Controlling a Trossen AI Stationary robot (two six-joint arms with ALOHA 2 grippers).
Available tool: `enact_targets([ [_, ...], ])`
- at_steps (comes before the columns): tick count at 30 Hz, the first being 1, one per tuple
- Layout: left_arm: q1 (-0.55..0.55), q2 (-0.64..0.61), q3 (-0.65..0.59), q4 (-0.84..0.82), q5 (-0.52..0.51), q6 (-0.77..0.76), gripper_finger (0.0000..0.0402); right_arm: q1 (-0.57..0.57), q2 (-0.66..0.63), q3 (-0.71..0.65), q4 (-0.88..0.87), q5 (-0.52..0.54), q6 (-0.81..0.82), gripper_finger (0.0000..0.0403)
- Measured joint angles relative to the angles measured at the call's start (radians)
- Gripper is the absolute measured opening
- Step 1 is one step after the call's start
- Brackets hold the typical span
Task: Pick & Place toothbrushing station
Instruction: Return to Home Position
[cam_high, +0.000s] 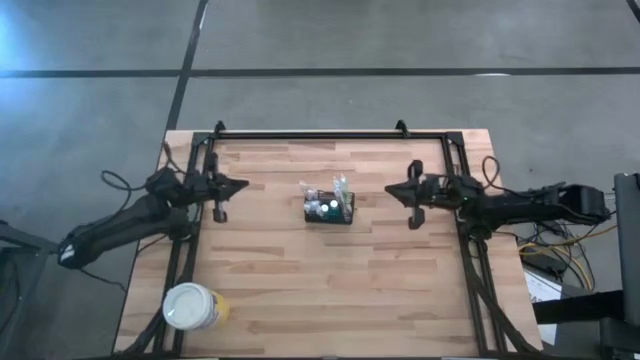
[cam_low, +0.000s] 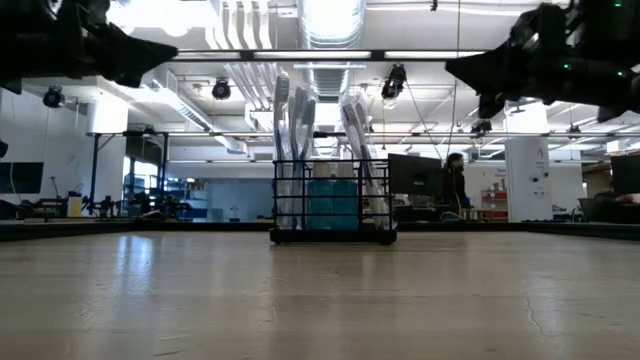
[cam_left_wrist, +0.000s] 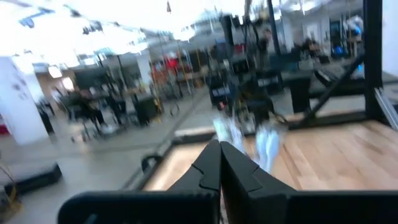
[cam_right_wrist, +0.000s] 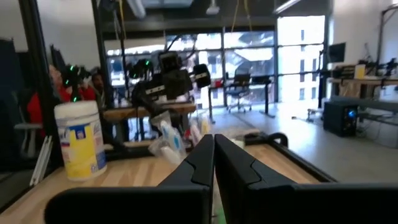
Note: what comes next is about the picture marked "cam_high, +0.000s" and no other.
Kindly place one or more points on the purple white toothbrush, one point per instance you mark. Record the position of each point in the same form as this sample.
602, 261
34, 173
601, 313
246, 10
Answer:
337, 186
304, 189

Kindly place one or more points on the black metal stand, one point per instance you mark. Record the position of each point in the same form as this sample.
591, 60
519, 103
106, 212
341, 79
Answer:
25, 245

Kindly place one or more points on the black frame clamp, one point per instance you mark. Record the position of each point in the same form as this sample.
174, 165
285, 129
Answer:
220, 127
401, 128

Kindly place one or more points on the white paper sheet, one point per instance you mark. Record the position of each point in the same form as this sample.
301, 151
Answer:
542, 290

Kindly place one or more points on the yellow wipes canister white lid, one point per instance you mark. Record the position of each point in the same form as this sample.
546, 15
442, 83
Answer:
192, 306

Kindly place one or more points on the black metal beam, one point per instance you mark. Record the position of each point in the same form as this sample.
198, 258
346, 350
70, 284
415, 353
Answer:
575, 306

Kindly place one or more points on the dark grey equipment case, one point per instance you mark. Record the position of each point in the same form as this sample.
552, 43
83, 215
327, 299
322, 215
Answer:
629, 250

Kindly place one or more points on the blue white toothbrush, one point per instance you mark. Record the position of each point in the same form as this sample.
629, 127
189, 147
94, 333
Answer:
313, 205

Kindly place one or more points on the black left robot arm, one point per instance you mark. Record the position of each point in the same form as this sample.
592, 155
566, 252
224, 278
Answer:
125, 222

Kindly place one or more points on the black aluminium table frame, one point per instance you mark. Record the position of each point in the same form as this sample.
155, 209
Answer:
350, 135

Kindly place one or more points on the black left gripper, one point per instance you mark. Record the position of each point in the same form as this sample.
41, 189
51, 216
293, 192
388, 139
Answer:
205, 189

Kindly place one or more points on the black power brick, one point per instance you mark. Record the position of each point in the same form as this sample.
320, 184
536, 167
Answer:
545, 262

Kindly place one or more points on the green white toothbrush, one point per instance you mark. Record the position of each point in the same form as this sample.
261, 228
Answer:
345, 200

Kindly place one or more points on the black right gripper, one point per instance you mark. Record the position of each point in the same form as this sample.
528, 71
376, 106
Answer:
435, 192

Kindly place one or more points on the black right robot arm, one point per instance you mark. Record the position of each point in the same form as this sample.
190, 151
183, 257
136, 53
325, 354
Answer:
530, 207

